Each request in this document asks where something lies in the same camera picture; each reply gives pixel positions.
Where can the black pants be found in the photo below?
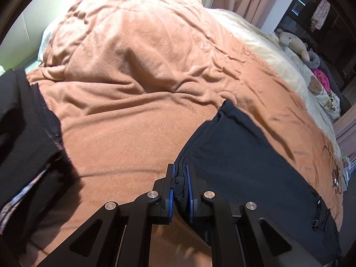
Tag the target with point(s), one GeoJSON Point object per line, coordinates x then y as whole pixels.
{"type": "Point", "coordinates": [236, 150]}

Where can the floral hanging garment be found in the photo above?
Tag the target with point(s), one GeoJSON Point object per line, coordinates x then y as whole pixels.
{"type": "Point", "coordinates": [319, 12]}

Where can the cream duvet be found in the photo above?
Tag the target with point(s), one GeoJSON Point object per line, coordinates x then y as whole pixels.
{"type": "Point", "coordinates": [267, 44]}

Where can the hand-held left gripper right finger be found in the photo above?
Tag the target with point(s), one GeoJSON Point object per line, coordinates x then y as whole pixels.
{"type": "Point", "coordinates": [190, 192]}

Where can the grey plush toy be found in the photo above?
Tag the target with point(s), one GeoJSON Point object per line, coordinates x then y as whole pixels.
{"type": "Point", "coordinates": [314, 58]}

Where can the white pillow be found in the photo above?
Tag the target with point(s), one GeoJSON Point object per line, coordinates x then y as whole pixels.
{"type": "Point", "coordinates": [46, 40]}

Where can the beige teddy bear plush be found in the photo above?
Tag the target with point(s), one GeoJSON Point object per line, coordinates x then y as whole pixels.
{"type": "Point", "coordinates": [294, 43]}

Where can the orange-brown blanket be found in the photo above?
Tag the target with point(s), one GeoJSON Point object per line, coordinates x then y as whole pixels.
{"type": "Point", "coordinates": [125, 89]}

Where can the pink cloth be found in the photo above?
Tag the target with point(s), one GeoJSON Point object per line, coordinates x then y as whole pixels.
{"type": "Point", "coordinates": [319, 75]}

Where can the bear print pillow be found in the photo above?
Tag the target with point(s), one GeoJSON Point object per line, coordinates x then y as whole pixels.
{"type": "Point", "coordinates": [325, 94]}

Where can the person's black jacket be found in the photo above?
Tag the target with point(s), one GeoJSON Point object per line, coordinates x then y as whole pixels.
{"type": "Point", "coordinates": [22, 122]}

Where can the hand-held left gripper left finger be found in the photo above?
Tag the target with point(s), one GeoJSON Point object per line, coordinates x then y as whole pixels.
{"type": "Point", "coordinates": [170, 189]}

